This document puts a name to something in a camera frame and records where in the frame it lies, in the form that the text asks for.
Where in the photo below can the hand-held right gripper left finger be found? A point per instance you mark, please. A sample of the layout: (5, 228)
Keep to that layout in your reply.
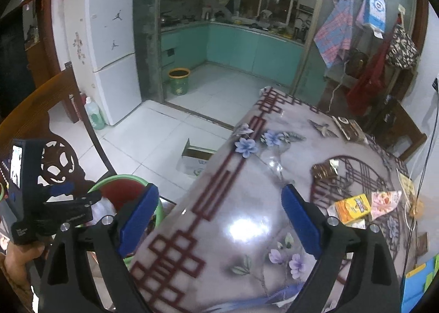
(137, 220)

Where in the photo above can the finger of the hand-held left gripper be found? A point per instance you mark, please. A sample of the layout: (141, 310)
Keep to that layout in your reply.
(82, 201)
(61, 189)

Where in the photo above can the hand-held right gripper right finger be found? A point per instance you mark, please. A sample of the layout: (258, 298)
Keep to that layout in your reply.
(301, 223)

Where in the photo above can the red bucket green rim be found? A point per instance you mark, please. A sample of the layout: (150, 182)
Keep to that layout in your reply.
(116, 193)

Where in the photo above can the person's left hand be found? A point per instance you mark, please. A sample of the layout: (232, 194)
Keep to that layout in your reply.
(24, 254)

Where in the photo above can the yellow snack packet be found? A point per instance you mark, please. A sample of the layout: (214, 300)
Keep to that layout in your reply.
(351, 208)

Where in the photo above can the brown gold snack wrapper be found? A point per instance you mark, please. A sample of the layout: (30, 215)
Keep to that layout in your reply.
(324, 170)

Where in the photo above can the carved wooden chair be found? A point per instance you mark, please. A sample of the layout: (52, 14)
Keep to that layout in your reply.
(34, 100)

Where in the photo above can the white cardboard box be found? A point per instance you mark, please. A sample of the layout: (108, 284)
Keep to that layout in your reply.
(190, 162)

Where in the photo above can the green detergent bottle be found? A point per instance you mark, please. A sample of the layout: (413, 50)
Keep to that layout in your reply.
(95, 116)

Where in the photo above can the pink snack packet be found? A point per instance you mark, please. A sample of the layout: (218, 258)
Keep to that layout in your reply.
(384, 201)

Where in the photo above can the brown gold biscuit packet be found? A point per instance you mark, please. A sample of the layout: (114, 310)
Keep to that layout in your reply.
(349, 129)

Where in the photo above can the yellow paper packet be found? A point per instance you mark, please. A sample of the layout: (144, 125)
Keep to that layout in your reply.
(406, 184)

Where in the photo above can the white refrigerator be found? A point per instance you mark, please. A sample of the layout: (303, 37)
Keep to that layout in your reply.
(109, 86)

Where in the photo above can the orange crumpled wrapper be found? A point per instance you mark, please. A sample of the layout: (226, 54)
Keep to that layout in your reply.
(416, 207)

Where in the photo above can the small brown box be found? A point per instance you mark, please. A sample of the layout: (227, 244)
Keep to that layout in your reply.
(422, 243)

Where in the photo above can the blue yellow book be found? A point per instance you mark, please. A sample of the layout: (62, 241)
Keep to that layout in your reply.
(415, 285)

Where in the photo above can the dark wooden chair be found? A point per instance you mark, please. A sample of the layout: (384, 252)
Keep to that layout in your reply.
(401, 127)

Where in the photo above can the green waste bin yellow rim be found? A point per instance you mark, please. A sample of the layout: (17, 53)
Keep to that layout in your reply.
(179, 85)

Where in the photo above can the red hanging cloth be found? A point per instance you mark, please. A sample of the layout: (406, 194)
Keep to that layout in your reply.
(363, 90)

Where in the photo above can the teal kitchen cabinets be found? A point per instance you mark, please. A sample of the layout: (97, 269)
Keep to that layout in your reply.
(247, 45)

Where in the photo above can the pink plaid cloth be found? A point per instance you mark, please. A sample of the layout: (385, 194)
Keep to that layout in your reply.
(334, 31)

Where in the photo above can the black floral bag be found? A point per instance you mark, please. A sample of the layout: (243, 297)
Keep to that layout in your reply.
(401, 48)

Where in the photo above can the assorted kitchenware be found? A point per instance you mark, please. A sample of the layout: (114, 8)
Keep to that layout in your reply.
(260, 16)

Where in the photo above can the white blue printed bag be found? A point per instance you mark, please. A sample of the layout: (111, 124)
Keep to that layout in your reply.
(375, 7)

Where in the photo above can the wooden door frame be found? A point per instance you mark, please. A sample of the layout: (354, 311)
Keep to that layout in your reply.
(45, 24)

